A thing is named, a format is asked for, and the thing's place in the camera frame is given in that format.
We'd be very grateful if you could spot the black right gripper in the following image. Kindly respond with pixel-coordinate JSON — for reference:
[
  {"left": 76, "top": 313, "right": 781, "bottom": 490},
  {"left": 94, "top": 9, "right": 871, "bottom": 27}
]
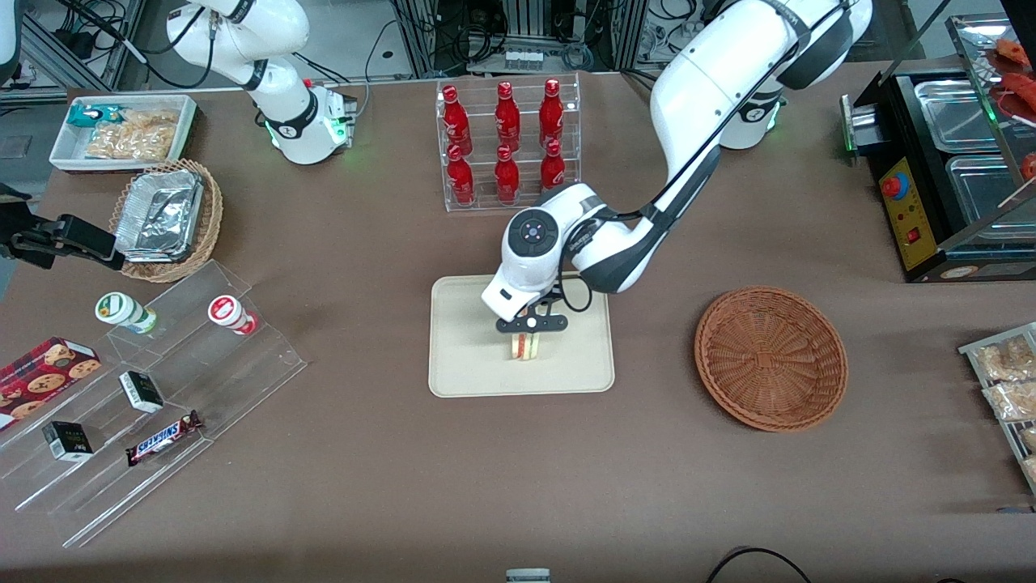
[{"left": 0, "top": 185, "right": 126, "bottom": 272}]

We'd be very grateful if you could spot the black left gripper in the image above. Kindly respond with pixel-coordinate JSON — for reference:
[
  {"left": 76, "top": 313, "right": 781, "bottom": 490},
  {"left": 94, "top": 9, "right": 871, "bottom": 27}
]
[{"left": 496, "top": 279, "right": 569, "bottom": 334}]

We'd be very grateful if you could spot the beige plastic tray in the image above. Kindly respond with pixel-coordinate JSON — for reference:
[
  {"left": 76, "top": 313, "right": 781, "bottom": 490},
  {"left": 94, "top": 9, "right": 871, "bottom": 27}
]
[{"left": 427, "top": 270, "right": 616, "bottom": 399}]

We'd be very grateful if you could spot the light tan wicker basket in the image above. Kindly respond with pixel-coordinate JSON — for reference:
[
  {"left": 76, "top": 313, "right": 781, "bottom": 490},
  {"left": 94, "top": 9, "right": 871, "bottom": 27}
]
[{"left": 109, "top": 160, "right": 224, "bottom": 284}]

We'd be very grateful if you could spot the brown round wicker basket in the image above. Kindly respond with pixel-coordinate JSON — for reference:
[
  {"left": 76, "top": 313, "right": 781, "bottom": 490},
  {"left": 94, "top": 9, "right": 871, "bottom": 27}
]
[{"left": 694, "top": 286, "right": 849, "bottom": 432}]

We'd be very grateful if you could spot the grey snack display tray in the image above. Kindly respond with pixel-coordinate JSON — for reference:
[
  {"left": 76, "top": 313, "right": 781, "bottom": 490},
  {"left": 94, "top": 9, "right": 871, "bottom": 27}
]
[{"left": 959, "top": 322, "right": 1036, "bottom": 496}]

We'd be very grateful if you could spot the green lid yogurt cup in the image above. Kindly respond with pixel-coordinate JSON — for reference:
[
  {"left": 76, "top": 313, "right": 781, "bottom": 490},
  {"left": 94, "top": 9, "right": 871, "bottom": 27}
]
[{"left": 96, "top": 291, "right": 159, "bottom": 334}]

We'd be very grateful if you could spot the stack of foil trays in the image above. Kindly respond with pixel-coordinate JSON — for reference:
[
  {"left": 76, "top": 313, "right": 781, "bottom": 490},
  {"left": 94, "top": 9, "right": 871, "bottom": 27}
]
[{"left": 113, "top": 170, "right": 205, "bottom": 264}]

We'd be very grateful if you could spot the white rectangular bin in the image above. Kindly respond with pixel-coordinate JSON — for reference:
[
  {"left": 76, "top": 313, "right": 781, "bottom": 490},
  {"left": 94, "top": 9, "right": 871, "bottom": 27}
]
[{"left": 49, "top": 93, "right": 199, "bottom": 175}]

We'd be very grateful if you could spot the clear bag of crackers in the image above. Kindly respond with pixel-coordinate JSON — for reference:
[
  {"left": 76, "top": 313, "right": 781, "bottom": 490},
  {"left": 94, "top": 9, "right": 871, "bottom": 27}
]
[
  {"left": 121, "top": 109, "right": 180, "bottom": 134},
  {"left": 85, "top": 121, "right": 175, "bottom": 161}
]

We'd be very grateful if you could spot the teal snack packet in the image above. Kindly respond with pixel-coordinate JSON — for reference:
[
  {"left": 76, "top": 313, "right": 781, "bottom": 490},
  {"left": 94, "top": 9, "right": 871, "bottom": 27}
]
[{"left": 67, "top": 104, "right": 130, "bottom": 129}]

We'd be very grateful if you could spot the red tartan cookie box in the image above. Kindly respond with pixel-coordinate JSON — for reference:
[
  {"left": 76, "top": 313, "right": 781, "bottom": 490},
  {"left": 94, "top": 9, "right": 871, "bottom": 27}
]
[{"left": 0, "top": 336, "right": 102, "bottom": 432}]

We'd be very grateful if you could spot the red soda bottle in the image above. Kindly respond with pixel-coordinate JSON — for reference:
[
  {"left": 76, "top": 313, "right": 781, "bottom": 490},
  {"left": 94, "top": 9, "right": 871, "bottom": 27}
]
[
  {"left": 447, "top": 144, "right": 476, "bottom": 205},
  {"left": 495, "top": 81, "right": 521, "bottom": 151},
  {"left": 539, "top": 79, "right": 565, "bottom": 148},
  {"left": 540, "top": 139, "right": 567, "bottom": 194},
  {"left": 495, "top": 144, "right": 520, "bottom": 203},
  {"left": 442, "top": 85, "right": 473, "bottom": 151}
]

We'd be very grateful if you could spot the red lid yogurt cup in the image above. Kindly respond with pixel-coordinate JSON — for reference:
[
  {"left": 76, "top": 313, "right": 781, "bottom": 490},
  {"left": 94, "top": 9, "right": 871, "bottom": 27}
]
[{"left": 207, "top": 295, "right": 258, "bottom": 336}]

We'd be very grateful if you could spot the small black carton box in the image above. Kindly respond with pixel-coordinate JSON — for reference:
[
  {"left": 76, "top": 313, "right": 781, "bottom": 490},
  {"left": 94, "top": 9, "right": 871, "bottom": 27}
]
[
  {"left": 42, "top": 421, "right": 94, "bottom": 462},
  {"left": 119, "top": 370, "right": 165, "bottom": 414}
]

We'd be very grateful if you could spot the clear acrylic bottle rack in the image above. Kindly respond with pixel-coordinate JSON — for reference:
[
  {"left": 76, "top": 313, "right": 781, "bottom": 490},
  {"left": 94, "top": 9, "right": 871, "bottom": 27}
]
[{"left": 435, "top": 73, "right": 582, "bottom": 213}]

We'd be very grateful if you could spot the clear acrylic stepped stand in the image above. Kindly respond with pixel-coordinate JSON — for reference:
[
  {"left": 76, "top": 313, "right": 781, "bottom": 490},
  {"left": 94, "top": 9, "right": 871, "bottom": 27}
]
[{"left": 0, "top": 259, "right": 308, "bottom": 550}]

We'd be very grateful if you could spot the Snickers chocolate bar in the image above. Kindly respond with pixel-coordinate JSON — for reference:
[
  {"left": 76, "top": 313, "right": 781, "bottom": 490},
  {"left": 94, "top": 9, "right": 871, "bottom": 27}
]
[{"left": 125, "top": 411, "right": 203, "bottom": 467}]

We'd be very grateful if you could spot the aluminium equipment rack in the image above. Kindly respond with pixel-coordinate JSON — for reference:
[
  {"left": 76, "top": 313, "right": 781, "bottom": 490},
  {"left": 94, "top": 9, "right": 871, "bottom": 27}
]
[{"left": 393, "top": 0, "right": 648, "bottom": 78}]

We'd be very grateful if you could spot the black food warmer machine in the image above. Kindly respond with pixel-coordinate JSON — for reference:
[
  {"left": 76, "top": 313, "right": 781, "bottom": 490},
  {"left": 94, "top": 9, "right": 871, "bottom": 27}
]
[{"left": 840, "top": 12, "right": 1036, "bottom": 284}]

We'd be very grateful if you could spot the steel food pan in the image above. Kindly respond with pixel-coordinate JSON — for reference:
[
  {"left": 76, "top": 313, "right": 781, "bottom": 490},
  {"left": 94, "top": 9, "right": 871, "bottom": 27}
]
[
  {"left": 945, "top": 154, "right": 1036, "bottom": 225},
  {"left": 915, "top": 79, "right": 1002, "bottom": 152}
]

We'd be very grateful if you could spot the grey aluminium frame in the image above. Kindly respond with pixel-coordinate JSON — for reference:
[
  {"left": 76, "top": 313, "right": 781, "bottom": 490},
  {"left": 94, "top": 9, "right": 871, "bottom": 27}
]
[{"left": 16, "top": 0, "right": 146, "bottom": 90}]

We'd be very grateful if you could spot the black cable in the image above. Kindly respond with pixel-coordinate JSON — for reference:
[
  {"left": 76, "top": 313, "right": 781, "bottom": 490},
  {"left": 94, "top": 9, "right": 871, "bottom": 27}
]
[{"left": 704, "top": 547, "right": 814, "bottom": 583}]

